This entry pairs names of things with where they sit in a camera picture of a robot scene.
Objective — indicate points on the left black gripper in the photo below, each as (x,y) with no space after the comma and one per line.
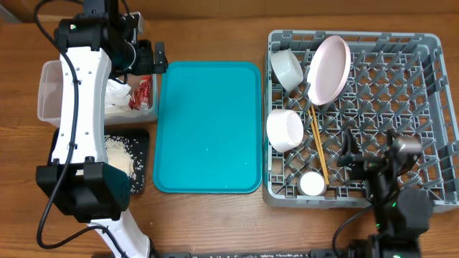
(149,64)

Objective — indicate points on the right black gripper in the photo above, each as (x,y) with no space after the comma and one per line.
(363,163)

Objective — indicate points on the red snack wrapper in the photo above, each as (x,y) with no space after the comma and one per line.
(140,98)

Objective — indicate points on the white napkin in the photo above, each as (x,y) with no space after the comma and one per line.
(117,97)

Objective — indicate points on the wooden chopstick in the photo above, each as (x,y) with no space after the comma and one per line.
(321,147)
(315,139)

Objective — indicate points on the white cup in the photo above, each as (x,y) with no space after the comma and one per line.
(311,184)

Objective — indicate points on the large white plate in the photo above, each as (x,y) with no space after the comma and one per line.
(329,70)

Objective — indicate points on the small white plate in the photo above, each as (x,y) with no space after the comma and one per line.
(284,129)

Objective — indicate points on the rice leftovers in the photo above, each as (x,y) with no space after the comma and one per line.
(125,154)

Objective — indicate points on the grey metal bowl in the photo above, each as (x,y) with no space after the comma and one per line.
(287,69)

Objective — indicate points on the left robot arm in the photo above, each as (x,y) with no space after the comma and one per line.
(98,44)

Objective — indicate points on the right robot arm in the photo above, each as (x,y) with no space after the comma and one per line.
(401,214)

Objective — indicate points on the grey dishwasher rack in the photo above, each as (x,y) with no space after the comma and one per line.
(397,81)

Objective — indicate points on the clear plastic waste bin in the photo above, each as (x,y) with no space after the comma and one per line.
(50,99)

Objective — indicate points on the teal serving tray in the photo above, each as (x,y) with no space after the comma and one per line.
(209,130)

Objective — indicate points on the black plastic tray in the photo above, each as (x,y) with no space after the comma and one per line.
(137,187)

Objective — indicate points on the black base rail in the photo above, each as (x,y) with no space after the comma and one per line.
(314,253)

